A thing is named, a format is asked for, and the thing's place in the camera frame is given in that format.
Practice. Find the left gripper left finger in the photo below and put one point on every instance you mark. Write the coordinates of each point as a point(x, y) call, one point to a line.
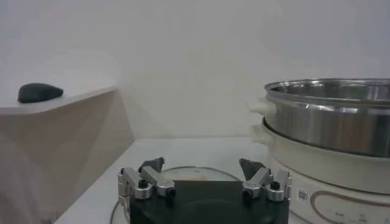
point(158, 179)

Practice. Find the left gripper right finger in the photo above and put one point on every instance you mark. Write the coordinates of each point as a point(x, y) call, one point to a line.
point(259, 179)

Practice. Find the stainless steel steamer basket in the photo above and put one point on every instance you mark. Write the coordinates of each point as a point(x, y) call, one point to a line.
point(320, 128)

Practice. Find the cream electric cooker base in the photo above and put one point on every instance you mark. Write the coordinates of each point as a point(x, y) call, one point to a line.
point(335, 176)

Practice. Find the white side table with mouse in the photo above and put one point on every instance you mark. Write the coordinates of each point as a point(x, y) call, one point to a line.
point(61, 146)

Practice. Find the black computer mouse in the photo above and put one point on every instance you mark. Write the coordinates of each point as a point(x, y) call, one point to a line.
point(38, 92)

